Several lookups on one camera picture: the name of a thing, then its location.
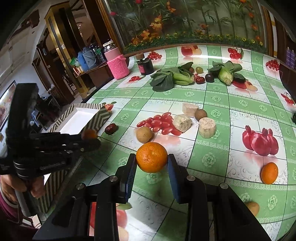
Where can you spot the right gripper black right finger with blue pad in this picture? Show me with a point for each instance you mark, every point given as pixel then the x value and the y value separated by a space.
pixel 186 188

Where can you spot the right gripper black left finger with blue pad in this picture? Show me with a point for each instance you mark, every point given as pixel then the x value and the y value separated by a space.
pixel 126 176

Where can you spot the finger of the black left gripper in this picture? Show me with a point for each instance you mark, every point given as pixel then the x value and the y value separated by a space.
pixel 55 138
pixel 82 146

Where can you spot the dark orange mandarin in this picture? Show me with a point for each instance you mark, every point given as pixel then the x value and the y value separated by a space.
pixel 88 134

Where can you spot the person's left hand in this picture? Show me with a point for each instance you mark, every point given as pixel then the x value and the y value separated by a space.
pixel 10 184

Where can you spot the chevron patterned white tray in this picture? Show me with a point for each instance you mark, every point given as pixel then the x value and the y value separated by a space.
pixel 78 118

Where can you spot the red date near tray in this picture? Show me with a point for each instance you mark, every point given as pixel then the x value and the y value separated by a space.
pixel 111 129

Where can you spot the brown round fruit behind mandarin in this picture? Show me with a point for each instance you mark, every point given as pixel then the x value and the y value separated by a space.
pixel 144 134

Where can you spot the dark wooden sideboard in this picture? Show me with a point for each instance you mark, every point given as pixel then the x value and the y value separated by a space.
pixel 95 77

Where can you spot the beige tofu block left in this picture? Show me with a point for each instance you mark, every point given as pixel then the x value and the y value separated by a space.
pixel 182 122

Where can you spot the brown round fruit right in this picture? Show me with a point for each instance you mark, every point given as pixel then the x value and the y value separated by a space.
pixel 253 207

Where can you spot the brown kiwi near tofu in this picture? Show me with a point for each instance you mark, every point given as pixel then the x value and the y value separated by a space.
pixel 199 114

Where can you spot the beige tofu block back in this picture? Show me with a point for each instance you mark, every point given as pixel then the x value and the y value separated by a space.
pixel 189 109

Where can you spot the blue kettle on sideboard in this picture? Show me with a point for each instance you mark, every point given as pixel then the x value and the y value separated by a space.
pixel 87 59

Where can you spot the pink knitted sleeve bottle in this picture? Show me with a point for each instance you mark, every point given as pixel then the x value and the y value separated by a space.
pixel 115 60

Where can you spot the dark jar red label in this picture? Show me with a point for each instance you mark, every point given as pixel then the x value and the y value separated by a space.
pixel 144 64

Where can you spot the green bok choy left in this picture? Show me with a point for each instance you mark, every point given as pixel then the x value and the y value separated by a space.
pixel 166 78

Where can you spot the green bok choy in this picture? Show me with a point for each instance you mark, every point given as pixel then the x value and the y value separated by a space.
pixel 166 78
pixel 227 72

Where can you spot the dark red jujube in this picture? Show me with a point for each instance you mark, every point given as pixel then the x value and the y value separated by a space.
pixel 200 80

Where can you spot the dark plum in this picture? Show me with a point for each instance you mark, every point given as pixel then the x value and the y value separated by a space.
pixel 209 78

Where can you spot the green grape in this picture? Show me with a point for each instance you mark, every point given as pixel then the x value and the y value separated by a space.
pixel 199 70

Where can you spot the green bok choy right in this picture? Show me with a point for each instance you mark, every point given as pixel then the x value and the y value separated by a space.
pixel 227 72

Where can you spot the purple bottles on shelf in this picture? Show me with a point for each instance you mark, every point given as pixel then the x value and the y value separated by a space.
pixel 290 58

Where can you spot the flower garden wall mural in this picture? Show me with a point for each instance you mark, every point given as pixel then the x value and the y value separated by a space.
pixel 141 25

